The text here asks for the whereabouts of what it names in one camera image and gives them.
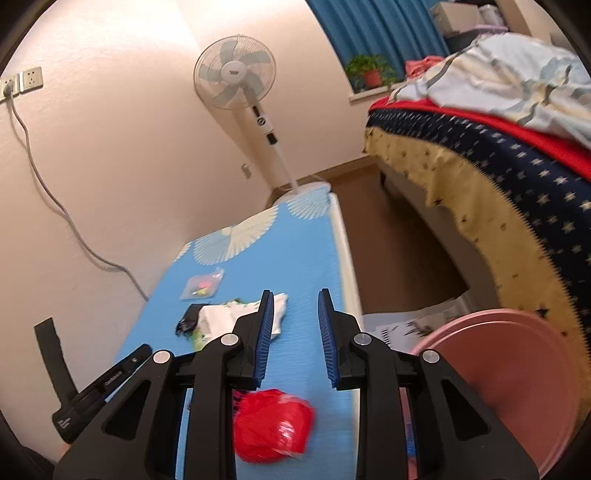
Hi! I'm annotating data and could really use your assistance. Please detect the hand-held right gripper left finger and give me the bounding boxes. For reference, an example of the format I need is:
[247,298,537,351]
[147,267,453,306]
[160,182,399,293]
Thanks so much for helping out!
[53,289,275,480]

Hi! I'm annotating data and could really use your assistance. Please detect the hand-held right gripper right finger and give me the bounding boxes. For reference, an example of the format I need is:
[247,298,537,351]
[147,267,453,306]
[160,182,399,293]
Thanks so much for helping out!
[318,288,541,480]

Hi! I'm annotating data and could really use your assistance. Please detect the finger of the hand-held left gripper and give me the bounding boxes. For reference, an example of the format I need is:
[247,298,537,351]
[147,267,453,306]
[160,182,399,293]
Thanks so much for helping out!
[121,344,154,376]

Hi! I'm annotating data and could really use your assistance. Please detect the red plastic bag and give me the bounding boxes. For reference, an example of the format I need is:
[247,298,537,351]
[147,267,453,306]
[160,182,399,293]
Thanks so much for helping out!
[232,388,315,463]

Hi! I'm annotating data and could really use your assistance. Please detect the clear plastic packet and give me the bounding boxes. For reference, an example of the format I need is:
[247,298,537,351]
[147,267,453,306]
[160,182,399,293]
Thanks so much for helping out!
[180,268,225,301]

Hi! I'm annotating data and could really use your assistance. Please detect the small black cloth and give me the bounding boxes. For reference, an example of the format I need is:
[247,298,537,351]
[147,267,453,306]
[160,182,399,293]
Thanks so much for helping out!
[174,304,206,335]

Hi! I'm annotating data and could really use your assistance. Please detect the cardboard box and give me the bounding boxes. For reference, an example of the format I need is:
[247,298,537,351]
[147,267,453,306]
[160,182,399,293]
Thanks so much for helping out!
[429,2,483,35]

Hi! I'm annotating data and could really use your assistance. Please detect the grey wall cable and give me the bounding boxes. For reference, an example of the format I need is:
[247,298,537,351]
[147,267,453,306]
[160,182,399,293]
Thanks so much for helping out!
[4,90,148,301]

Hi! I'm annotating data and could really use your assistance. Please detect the printed paper sheets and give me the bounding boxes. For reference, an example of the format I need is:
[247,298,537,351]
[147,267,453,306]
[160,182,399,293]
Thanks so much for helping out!
[364,307,467,349]

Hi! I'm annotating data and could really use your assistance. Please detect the pink plastic basin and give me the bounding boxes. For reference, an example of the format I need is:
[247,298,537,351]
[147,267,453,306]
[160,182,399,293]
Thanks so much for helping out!
[398,309,588,480]

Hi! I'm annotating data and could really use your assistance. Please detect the blue curtain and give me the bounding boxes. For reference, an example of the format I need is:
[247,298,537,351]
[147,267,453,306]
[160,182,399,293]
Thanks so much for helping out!
[307,0,451,86]

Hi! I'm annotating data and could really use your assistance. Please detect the white standing fan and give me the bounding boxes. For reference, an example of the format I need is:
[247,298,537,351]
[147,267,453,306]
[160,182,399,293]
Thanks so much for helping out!
[193,34,333,197]

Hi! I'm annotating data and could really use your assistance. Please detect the potted green plant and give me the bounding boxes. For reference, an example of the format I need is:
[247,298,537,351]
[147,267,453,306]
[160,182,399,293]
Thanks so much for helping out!
[345,54,398,90]

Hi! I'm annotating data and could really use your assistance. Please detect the white table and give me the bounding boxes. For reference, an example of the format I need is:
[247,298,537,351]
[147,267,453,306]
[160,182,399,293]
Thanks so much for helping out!
[268,182,365,328]

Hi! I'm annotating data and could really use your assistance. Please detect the pink cloth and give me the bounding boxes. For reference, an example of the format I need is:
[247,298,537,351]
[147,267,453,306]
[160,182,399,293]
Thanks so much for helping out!
[405,56,446,79]

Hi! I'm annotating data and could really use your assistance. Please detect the white printed cloth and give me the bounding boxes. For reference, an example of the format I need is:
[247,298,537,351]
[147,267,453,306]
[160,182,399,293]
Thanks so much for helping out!
[191,292,289,344]

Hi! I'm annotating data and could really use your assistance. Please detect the bed with star blanket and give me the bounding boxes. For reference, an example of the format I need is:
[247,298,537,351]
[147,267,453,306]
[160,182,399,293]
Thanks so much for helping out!
[362,127,583,352]

